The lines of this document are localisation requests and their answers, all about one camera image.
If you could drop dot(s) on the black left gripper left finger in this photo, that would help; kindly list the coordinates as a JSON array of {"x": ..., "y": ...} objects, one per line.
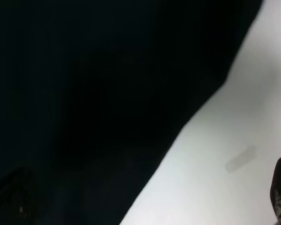
[{"x": 18, "y": 198}]

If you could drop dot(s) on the black short sleeve shirt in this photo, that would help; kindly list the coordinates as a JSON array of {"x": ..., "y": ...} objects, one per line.
[{"x": 93, "y": 93}]

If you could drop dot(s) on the clear tape left edge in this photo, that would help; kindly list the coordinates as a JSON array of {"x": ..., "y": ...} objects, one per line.
[{"x": 241, "y": 159}]

